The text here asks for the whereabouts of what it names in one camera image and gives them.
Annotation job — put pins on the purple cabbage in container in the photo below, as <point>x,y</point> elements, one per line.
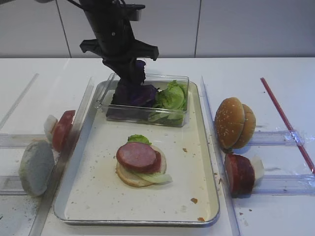
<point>132,96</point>

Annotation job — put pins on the bottom bun on tray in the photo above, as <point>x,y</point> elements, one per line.
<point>135,179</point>

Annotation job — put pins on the clear left back rod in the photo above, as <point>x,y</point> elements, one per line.
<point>18,100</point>

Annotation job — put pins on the clear rail track for buns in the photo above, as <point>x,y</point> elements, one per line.
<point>276,138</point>

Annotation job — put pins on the white pusher block near tomato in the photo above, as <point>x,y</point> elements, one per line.
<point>49,127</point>

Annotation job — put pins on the red rod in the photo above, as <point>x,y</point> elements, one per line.
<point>282,114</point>

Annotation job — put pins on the clear rail track for bread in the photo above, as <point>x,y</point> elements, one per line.
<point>11,185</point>

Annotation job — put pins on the plain bun half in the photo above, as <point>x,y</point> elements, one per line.
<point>248,128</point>

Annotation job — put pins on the clear rail track for tomato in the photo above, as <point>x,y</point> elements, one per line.
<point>20,140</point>

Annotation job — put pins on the purple cabbage leaf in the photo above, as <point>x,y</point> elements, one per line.
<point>139,71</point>

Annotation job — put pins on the white metal tray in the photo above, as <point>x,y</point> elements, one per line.
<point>91,193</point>

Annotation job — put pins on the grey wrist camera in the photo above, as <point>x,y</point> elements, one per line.
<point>133,11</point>

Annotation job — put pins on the clear rail track for sausage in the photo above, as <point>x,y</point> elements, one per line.
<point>285,185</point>

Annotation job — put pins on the green lettuce leaf on stack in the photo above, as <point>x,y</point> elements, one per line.
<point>156,178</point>

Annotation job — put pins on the white pusher block right rack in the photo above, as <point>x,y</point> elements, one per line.
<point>258,168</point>

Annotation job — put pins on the sausage slices on right rack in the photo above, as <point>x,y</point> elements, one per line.
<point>240,174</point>

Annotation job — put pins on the green lettuce in container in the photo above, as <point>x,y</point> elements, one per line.
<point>174,97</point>

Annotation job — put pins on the sesame bun top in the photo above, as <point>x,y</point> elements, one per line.
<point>229,122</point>

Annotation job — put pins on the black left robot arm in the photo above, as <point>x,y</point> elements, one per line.
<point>109,13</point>

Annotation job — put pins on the bread slice on left rack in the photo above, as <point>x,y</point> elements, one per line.
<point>35,168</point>

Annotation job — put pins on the tomato slice on left rack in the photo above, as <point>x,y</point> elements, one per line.
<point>62,130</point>

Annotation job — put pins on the clear plastic vegetable container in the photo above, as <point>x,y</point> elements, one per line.
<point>160,82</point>

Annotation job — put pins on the clear right front rail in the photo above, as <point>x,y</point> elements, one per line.
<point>223,181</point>

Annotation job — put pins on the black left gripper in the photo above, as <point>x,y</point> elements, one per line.
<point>119,50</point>

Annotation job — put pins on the sausage slice on stack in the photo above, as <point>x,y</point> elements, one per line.
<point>136,156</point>

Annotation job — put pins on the tomato slice on stack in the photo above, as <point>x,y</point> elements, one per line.
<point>156,165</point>

